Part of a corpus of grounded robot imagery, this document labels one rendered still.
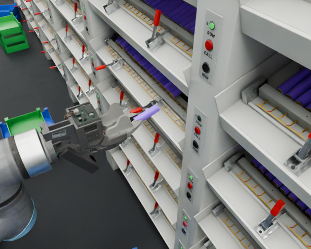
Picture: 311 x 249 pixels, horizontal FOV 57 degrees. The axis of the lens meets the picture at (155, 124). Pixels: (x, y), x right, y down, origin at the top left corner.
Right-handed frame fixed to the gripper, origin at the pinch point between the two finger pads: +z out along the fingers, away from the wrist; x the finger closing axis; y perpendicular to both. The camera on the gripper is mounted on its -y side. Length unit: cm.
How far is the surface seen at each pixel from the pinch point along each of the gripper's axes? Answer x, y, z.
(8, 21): 252, -66, -12
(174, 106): 5.6, -5.3, 14.4
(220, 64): -14.6, 19.5, 10.1
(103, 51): 51, -9, 11
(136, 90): 22.4, -9.1, 11.0
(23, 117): 107, -68, -26
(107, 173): 54, -82, 4
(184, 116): 0.7, -5.3, 14.6
